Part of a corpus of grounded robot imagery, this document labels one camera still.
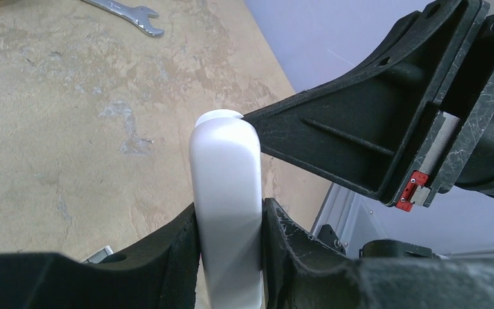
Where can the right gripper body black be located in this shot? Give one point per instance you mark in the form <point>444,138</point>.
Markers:
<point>452,133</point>

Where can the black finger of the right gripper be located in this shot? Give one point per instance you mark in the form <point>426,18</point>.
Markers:
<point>370,129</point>

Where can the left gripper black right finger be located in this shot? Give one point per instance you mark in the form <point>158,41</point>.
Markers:
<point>302,272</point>

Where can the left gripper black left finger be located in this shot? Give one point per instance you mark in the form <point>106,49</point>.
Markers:
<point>158,271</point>

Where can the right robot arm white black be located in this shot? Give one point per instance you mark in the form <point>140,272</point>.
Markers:
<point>412,120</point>

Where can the silver open-end wrench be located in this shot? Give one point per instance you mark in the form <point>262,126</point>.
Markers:
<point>139,16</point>

